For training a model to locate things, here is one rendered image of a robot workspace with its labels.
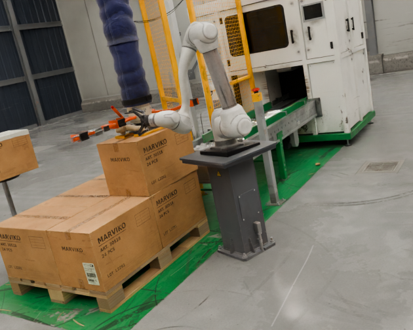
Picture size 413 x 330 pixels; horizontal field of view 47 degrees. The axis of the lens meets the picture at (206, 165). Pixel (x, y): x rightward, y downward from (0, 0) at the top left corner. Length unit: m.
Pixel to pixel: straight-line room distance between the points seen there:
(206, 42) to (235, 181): 0.93
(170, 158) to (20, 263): 1.28
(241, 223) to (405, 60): 9.10
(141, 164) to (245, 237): 0.88
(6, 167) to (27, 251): 1.60
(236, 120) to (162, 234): 1.02
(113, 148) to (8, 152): 1.73
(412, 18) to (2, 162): 9.49
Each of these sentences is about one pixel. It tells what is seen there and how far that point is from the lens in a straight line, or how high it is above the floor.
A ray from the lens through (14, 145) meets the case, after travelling 4.96.
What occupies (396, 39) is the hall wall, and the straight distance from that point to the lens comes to 12.07.
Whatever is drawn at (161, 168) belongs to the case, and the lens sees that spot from 3.41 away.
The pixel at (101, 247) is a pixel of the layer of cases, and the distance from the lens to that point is 3.01.
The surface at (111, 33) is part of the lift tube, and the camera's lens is 3.46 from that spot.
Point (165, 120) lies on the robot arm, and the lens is 3.00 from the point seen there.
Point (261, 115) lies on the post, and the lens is 4.06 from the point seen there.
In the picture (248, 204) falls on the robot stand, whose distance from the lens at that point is 3.30.
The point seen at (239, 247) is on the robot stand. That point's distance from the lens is 3.38.
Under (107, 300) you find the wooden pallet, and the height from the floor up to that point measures 0.09.
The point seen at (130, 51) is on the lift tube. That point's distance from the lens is 3.45.
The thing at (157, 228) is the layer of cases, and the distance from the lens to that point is 3.38.
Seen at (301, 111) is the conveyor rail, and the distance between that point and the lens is 5.38.
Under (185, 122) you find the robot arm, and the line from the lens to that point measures 3.12.
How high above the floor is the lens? 1.48
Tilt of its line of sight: 14 degrees down
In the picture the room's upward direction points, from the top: 12 degrees counter-clockwise
